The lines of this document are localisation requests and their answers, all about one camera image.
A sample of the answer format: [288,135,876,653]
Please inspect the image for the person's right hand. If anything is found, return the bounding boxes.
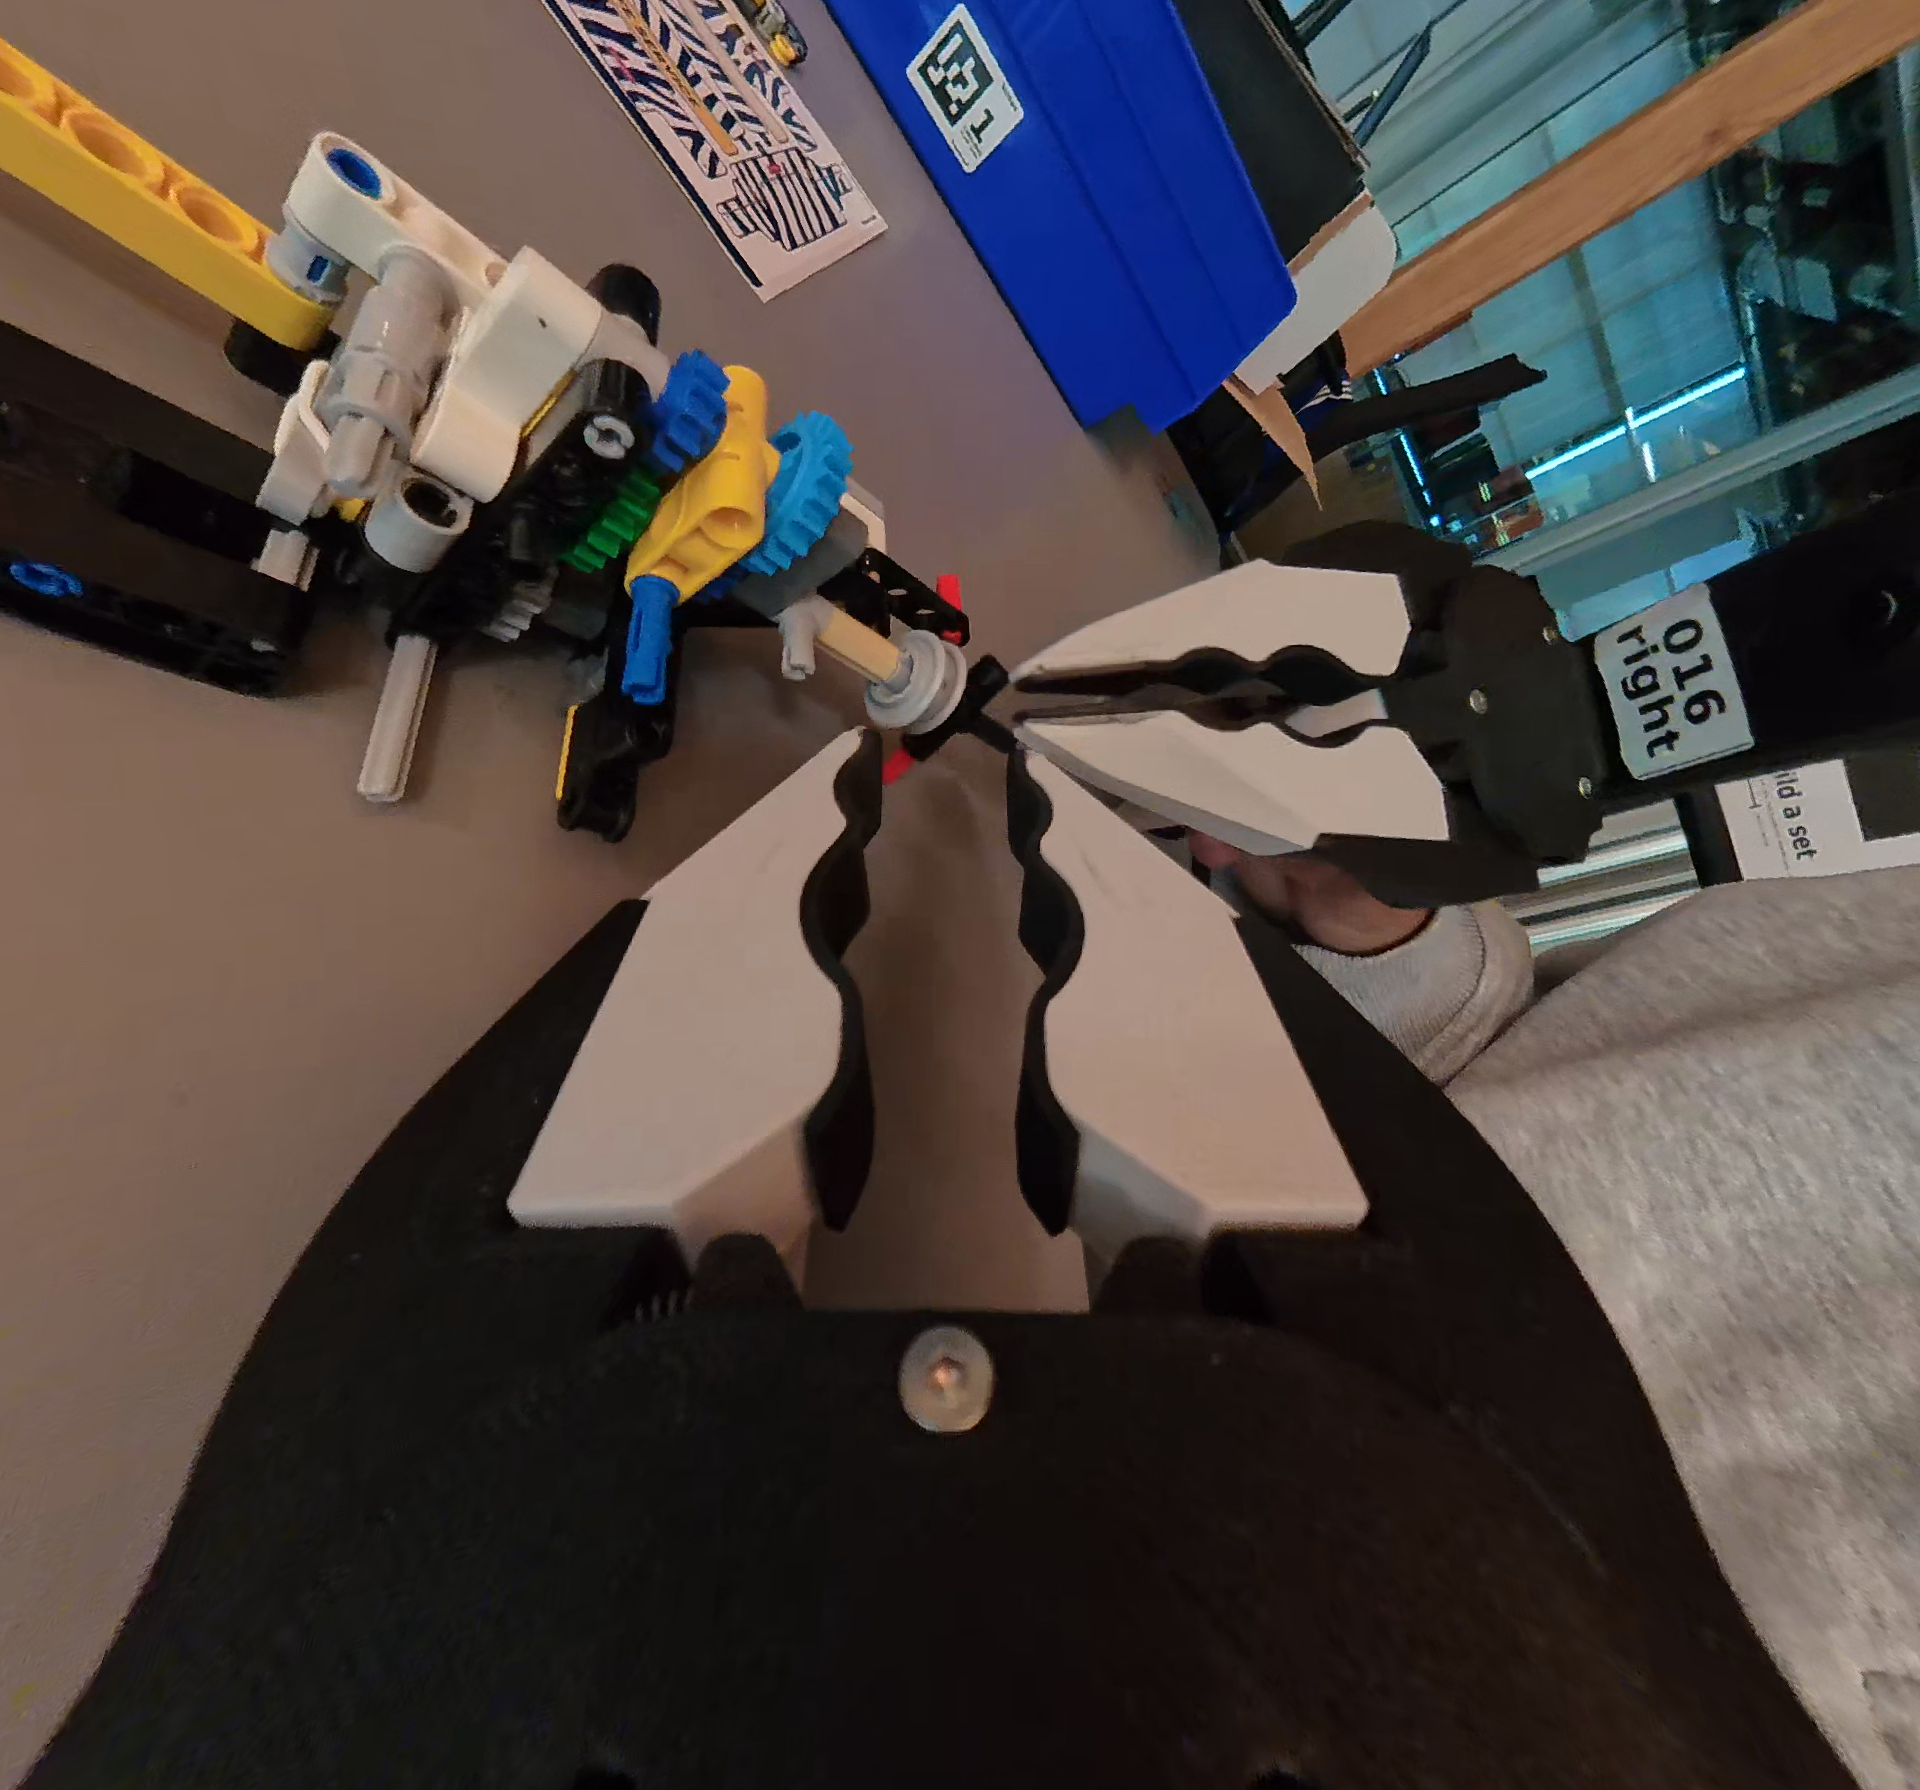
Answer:
[1193,838,1434,954]

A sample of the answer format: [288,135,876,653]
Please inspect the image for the black box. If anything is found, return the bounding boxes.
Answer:
[1141,0,1370,233]

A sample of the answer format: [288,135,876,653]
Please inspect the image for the blue plastic bin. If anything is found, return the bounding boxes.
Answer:
[745,0,1298,433]

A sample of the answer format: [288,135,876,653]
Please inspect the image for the multicoloured lego gear assembly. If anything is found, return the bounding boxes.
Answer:
[0,35,1010,844]

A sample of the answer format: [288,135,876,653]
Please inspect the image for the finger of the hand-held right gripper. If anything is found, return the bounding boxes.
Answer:
[1008,560,1418,712]
[1012,687,1454,860]

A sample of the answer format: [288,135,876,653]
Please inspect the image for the zebra striped sticker sheet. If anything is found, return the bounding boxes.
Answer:
[449,0,890,302]

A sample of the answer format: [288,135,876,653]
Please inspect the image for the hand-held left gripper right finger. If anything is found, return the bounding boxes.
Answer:
[1004,747,1370,1265]

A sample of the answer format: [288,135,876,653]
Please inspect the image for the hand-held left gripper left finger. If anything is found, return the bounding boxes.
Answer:
[508,727,890,1304]

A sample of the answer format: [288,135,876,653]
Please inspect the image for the wooden beam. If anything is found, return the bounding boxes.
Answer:
[1343,0,1920,374]

